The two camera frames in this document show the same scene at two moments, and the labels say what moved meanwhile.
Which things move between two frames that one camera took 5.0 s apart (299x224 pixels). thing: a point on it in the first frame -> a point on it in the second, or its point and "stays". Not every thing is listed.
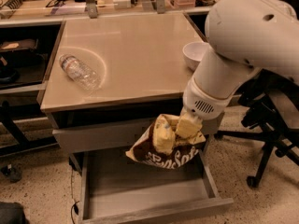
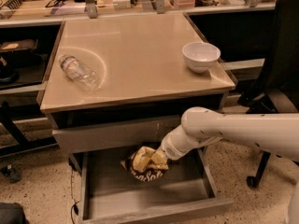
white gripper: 202,102 -> 170,148
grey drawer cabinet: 110,78 stays
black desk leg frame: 23,143 stays
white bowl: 193,53 stays
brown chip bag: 144,148 -> 147,175
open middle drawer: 115,187 stays
